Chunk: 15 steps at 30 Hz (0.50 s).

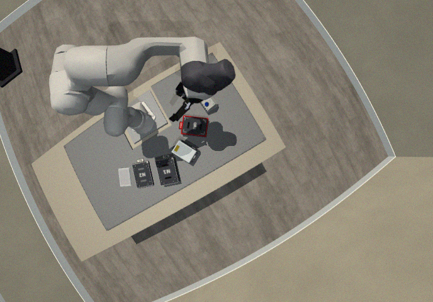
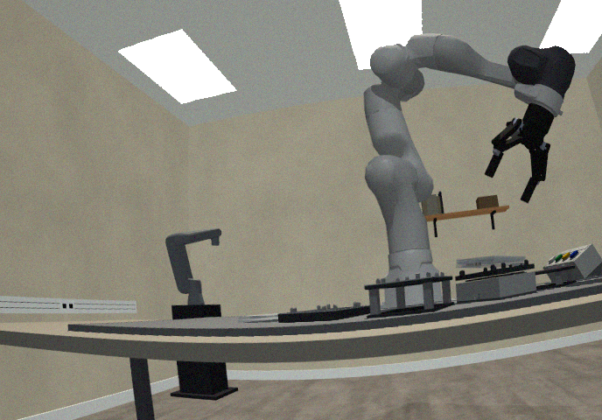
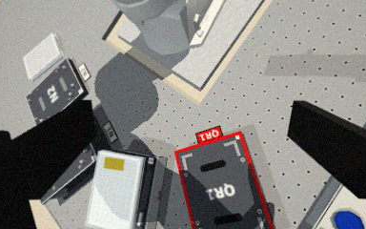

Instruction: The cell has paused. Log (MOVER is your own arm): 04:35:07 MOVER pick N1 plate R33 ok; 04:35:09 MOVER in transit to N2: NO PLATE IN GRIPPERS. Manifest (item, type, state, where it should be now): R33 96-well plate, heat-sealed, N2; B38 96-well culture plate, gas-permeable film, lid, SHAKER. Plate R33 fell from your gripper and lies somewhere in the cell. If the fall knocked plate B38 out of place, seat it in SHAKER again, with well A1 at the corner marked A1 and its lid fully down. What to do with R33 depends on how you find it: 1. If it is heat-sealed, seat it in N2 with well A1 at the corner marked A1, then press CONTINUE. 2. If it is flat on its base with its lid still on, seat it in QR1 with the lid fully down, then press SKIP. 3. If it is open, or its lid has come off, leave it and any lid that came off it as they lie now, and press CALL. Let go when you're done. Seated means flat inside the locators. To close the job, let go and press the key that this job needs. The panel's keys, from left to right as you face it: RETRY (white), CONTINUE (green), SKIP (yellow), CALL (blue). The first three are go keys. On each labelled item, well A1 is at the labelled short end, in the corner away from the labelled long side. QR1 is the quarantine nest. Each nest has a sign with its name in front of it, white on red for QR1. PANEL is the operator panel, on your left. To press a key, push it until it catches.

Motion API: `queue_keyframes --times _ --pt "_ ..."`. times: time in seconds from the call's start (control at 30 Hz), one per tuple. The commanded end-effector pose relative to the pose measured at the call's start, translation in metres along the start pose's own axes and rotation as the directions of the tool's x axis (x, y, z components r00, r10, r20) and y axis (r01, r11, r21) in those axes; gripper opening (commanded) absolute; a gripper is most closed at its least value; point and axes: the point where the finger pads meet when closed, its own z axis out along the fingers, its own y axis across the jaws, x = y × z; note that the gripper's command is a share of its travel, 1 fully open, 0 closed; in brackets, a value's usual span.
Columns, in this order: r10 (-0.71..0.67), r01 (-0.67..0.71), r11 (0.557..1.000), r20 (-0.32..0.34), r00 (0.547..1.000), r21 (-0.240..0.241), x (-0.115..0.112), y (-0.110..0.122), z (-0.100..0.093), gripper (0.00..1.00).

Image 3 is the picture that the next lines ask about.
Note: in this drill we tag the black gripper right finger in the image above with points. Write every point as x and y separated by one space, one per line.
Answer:
338 145

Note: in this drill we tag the white operator button panel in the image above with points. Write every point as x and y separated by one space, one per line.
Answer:
338 208

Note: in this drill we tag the red sign with white qr1 text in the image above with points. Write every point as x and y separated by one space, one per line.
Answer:
209 134

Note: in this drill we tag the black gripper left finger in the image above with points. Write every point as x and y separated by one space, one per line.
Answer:
43 153

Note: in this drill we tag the white n2 sign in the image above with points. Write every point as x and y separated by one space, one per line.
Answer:
84 72

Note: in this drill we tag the cream n1 name plate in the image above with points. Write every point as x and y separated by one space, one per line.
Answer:
110 132

